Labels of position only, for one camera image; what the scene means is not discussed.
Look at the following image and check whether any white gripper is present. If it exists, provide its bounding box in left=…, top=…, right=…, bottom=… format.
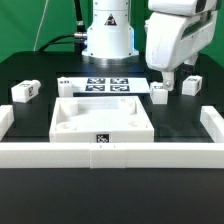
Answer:
left=146, top=11, right=217, bottom=91

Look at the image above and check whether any white square table top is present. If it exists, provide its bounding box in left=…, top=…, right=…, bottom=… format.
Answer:
left=49, top=96, right=154, bottom=143

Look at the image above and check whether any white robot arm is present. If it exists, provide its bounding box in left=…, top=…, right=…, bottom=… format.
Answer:
left=82, top=0, right=222, bottom=91

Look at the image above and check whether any white sheet with fiducial markers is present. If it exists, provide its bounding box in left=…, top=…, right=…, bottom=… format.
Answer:
left=65, top=77, right=150, bottom=94

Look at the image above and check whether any white U-shaped obstacle fence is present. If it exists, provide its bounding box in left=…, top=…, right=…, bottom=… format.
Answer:
left=0, top=105, right=224, bottom=168

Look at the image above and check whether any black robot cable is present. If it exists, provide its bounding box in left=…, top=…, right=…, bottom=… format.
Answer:
left=37, top=0, right=88, bottom=53

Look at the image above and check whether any thin white cable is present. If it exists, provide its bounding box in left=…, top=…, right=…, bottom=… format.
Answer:
left=33, top=0, right=50, bottom=52

